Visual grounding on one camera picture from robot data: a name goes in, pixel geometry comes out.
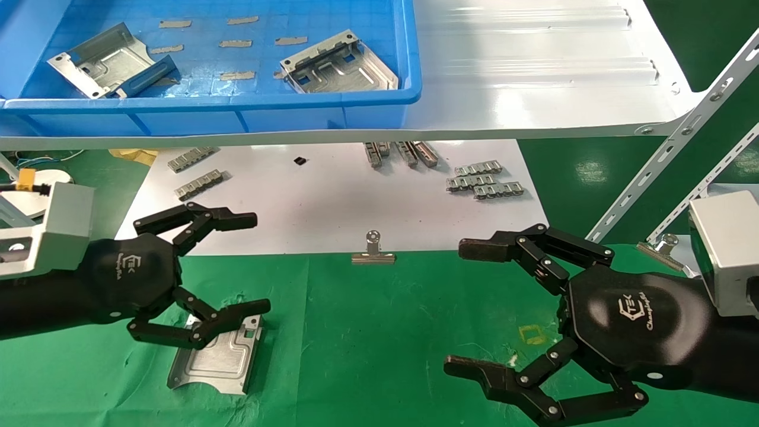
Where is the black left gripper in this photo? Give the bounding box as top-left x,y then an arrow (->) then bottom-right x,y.
77,202 -> 272,349

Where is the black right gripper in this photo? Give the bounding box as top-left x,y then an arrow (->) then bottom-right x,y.
444,224 -> 712,426

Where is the curved metal plate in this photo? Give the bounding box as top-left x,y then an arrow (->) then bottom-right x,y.
167,314 -> 265,396

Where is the yellow plastic bag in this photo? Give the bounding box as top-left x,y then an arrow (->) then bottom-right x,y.
109,148 -> 160,167

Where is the silver binder clip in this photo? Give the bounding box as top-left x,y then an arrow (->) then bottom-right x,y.
637,233 -> 688,272
351,230 -> 396,265

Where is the blue plastic bin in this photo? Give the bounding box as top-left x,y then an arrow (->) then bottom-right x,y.
0,0 -> 423,137

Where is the green cloth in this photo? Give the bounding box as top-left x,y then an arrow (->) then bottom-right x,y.
0,243 -> 759,427

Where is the perforated grey shelf upright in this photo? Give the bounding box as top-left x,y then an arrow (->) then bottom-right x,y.
646,125 -> 759,244
584,44 -> 759,244
0,195 -> 33,229

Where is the white shelf board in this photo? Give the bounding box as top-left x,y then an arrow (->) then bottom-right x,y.
0,0 -> 706,151

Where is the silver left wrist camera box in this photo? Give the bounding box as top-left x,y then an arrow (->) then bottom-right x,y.
0,181 -> 97,279

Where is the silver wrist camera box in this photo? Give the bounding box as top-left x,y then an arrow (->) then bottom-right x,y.
688,190 -> 759,318
0,181 -> 97,279

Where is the blue cable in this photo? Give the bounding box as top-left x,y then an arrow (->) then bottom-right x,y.
12,149 -> 85,171

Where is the cable with yellow tag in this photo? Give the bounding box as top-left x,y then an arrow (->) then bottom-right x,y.
0,168 -> 51,195

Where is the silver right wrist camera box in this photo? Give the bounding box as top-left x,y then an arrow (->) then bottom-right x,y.
688,190 -> 759,318

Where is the folded grey metal bracket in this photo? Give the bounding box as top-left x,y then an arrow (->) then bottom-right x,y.
47,23 -> 150,99

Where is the slotted metal box bracket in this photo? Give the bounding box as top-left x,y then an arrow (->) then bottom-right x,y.
279,30 -> 399,94

